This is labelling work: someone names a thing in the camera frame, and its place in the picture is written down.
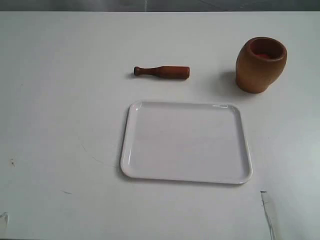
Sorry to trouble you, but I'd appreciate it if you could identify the brown wooden pestle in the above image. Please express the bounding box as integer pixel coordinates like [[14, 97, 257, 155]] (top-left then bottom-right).
[[133, 66, 190, 80]]

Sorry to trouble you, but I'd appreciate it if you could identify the wooden mortar cup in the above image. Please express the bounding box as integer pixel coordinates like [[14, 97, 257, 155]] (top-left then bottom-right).
[[235, 36, 288, 94]]

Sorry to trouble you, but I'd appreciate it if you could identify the white rectangular plastic tray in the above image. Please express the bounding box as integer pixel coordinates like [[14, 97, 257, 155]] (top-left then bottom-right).
[[119, 101, 253, 185]]

